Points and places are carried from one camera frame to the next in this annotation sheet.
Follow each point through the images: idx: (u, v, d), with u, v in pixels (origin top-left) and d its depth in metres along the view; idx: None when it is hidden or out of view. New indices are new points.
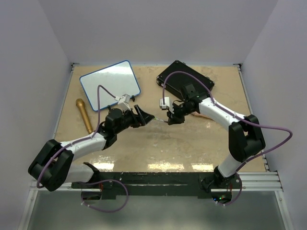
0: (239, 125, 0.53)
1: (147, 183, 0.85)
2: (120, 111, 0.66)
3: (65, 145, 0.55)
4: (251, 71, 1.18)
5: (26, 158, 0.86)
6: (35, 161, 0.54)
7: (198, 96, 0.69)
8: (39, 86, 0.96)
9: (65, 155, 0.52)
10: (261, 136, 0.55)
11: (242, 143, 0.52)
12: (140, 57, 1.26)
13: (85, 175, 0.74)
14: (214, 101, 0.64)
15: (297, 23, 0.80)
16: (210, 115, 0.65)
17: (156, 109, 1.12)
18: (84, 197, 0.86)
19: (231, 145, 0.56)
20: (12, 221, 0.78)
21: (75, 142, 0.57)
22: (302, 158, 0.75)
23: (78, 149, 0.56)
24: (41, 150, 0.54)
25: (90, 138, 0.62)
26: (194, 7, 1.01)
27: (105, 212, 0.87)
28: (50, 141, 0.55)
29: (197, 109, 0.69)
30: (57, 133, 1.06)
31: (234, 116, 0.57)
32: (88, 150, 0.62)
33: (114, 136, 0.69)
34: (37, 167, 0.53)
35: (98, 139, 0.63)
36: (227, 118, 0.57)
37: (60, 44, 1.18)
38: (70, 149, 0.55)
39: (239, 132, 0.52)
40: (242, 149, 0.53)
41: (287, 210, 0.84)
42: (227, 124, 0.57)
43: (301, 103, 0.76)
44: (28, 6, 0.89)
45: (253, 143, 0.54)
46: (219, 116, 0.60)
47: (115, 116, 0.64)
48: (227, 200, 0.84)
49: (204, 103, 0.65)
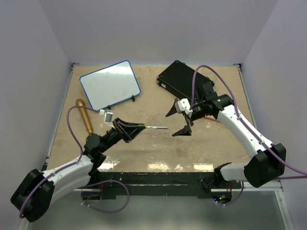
0: (264, 155, 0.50)
1: (147, 183, 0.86)
2: (97, 137, 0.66)
3: (48, 176, 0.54)
4: (251, 71, 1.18)
5: (26, 159, 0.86)
6: (17, 191, 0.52)
7: (218, 99, 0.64)
8: (39, 86, 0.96)
9: (46, 188, 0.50)
10: (283, 167, 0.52)
11: (263, 172, 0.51)
12: (140, 57, 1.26)
13: (82, 181, 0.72)
14: (239, 114, 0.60)
15: (297, 23, 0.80)
16: (230, 127, 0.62)
17: (156, 109, 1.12)
18: (84, 197, 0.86)
19: (250, 171, 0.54)
20: (12, 221, 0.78)
21: (58, 171, 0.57)
22: (302, 158, 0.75)
23: (60, 178, 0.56)
24: (23, 181, 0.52)
25: (76, 164, 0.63)
26: (194, 7, 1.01)
27: (106, 213, 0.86)
28: (32, 172, 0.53)
29: (215, 114, 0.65)
30: (57, 133, 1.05)
31: (261, 142, 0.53)
32: (74, 174, 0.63)
33: (100, 157, 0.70)
34: (19, 198, 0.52)
35: (84, 164, 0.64)
36: (252, 142, 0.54)
37: (59, 44, 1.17)
38: (52, 180, 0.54)
39: (263, 163, 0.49)
40: (261, 178, 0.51)
41: (287, 210, 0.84)
42: (251, 148, 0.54)
43: (301, 102, 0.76)
44: (28, 6, 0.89)
45: (273, 174, 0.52)
46: (243, 136, 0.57)
47: (92, 143, 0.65)
48: (227, 200, 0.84)
49: (226, 113, 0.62)
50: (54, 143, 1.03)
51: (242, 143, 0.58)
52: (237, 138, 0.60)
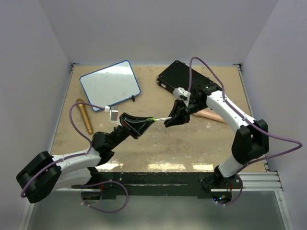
0: (247, 129, 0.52)
1: (148, 183, 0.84)
2: (102, 134, 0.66)
3: (57, 160, 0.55)
4: (251, 71, 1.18)
5: (27, 158, 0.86)
6: (24, 170, 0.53)
7: (206, 86, 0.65)
8: (39, 86, 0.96)
9: (53, 172, 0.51)
10: (267, 142, 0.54)
11: (247, 147, 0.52)
12: (140, 57, 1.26)
13: (83, 178, 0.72)
14: (225, 96, 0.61)
15: (296, 23, 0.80)
16: (217, 110, 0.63)
17: (156, 109, 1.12)
18: (84, 197, 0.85)
19: (235, 147, 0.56)
20: (12, 221, 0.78)
21: (67, 158, 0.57)
22: (301, 157, 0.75)
23: (68, 166, 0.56)
24: (32, 160, 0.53)
25: (85, 155, 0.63)
26: (194, 7, 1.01)
27: (105, 213, 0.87)
28: (42, 154, 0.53)
29: (204, 100, 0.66)
30: (57, 133, 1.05)
31: (244, 119, 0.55)
32: (81, 165, 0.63)
33: (109, 154, 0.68)
34: (25, 177, 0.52)
35: (92, 157, 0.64)
36: (236, 120, 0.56)
37: (60, 44, 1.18)
38: (60, 166, 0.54)
39: (246, 136, 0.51)
40: (246, 153, 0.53)
41: (287, 210, 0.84)
42: (235, 125, 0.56)
43: (301, 102, 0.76)
44: (29, 6, 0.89)
45: (258, 149, 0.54)
46: (228, 115, 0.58)
47: (98, 142, 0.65)
48: (227, 200, 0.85)
49: (213, 97, 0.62)
50: (54, 143, 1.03)
51: (228, 123, 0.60)
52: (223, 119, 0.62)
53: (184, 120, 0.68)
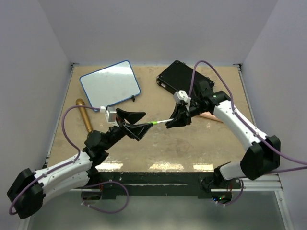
0: (259, 146, 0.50)
1: (148, 183, 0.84)
2: (99, 134, 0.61)
3: (39, 177, 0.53)
4: (251, 71, 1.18)
5: (27, 158, 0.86)
6: (10, 189, 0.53)
7: (214, 96, 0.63)
8: (39, 86, 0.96)
9: (35, 190, 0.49)
10: (278, 159, 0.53)
11: (257, 164, 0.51)
12: (140, 57, 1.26)
13: (80, 182, 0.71)
14: (234, 108, 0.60)
15: (297, 23, 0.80)
16: (225, 121, 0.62)
17: (156, 109, 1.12)
18: (84, 197, 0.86)
19: (245, 163, 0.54)
20: (12, 221, 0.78)
21: (50, 172, 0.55)
22: (301, 158, 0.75)
23: (52, 179, 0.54)
24: (16, 179, 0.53)
25: (72, 163, 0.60)
26: (195, 7, 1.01)
27: (106, 213, 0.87)
28: (24, 172, 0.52)
29: (211, 110, 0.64)
30: (57, 133, 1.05)
31: (255, 134, 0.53)
32: (70, 173, 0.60)
33: (103, 155, 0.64)
34: (12, 195, 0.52)
35: (81, 163, 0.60)
36: (246, 134, 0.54)
37: (59, 44, 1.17)
38: (42, 182, 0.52)
39: (257, 154, 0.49)
40: (256, 169, 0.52)
41: (287, 210, 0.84)
42: (246, 141, 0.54)
43: (301, 102, 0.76)
44: (28, 6, 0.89)
45: (268, 166, 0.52)
46: (238, 129, 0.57)
47: (93, 142, 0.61)
48: (227, 200, 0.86)
49: (221, 107, 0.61)
50: (54, 143, 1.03)
51: (237, 136, 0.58)
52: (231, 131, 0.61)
53: (186, 122, 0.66)
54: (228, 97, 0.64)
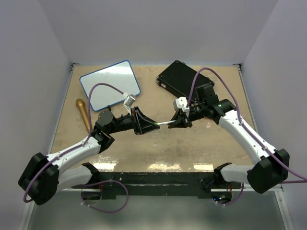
0: (268, 161, 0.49)
1: (148, 183, 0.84)
2: (111, 114, 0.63)
3: (52, 160, 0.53)
4: (251, 71, 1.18)
5: (27, 158, 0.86)
6: (24, 176, 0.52)
7: (219, 105, 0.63)
8: (39, 85, 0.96)
9: (51, 172, 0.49)
10: (286, 171, 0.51)
11: (266, 178, 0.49)
12: (140, 57, 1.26)
13: (84, 177, 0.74)
14: (242, 120, 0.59)
15: (297, 23, 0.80)
16: (231, 132, 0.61)
17: (156, 110, 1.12)
18: (84, 197, 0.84)
19: (253, 177, 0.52)
20: (12, 221, 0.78)
21: (63, 155, 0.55)
22: (301, 157, 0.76)
23: (65, 162, 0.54)
24: (29, 165, 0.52)
25: (82, 145, 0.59)
26: (194, 7, 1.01)
27: (106, 213, 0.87)
28: (36, 155, 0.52)
29: (216, 119, 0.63)
30: (57, 133, 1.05)
31: (264, 148, 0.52)
32: (80, 157, 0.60)
33: (110, 139, 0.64)
34: (25, 182, 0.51)
35: (90, 146, 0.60)
36: (254, 147, 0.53)
37: (59, 44, 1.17)
38: (56, 164, 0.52)
39: (266, 169, 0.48)
40: (265, 183, 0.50)
41: (287, 210, 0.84)
42: (254, 154, 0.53)
43: (301, 102, 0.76)
44: (28, 6, 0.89)
45: (276, 178, 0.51)
46: (245, 142, 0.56)
47: (105, 120, 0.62)
48: (227, 200, 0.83)
49: (228, 118, 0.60)
50: (54, 143, 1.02)
51: (244, 148, 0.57)
52: (238, 142, 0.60)
53: (187, 125, 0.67)
54: (233, 106, 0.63)
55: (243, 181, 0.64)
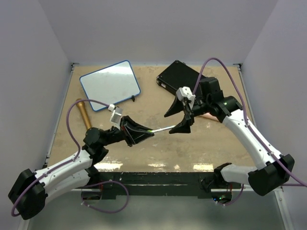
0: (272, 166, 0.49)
1: (148, 183, 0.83)
2: (97, 131, 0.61)
3: (40, 177, 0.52)
4: (251, 71, 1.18)
5: (27, 158, 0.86)
6: (12, 190, 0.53)
7: (225, 104, 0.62)
8: (39, 85, 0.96)
9: (37, 190, 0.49)
10: (288, 176, 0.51)
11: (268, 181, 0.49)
12: (140, 57, 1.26)
13: (81, 181, 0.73)
14: (248, 121, 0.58)
15: (296, 23, 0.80)
16: (236, 133, 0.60)
17: (156, 110, 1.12)
18: (84, 197, 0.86)
19: (254, 178, 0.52)
20: (12, 221, 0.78)
21: (51, 171, 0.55)
22: (301, 157, 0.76)
23: (53, 178, 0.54)
24: (17, 181, 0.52)
25: (72, 161, 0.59)
26: (194, 7, 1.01)
27: (106, 213, 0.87)
28: (25, 172, 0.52)
29: (219, 118, 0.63)
30: (56, 133, 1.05)
31: (270, 154, 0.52)
32: (71, 172, 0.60)
33: (102, 152, 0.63)
34: (14, 196, 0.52)
35: (81, 161, 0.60)
36: (260, 152, 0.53)
37: (59, 43, 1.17)
38: (43, 181, 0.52)
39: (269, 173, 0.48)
40: (266, 187, 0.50)
41: (287, 210, 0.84)
42: (259, 158, 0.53)
43: (301, 102, 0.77)
44: (29, 6, 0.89)
45: (277, 182, 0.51)
46: (250, 144, 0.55)
47: (92, 138, 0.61)
48: (227, 200, 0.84)
49: (233, 119, 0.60)
50: (54, 143, 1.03)
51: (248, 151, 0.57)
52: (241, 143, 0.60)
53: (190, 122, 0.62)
54: (239, 105, 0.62)
55: (243, 181, 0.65)
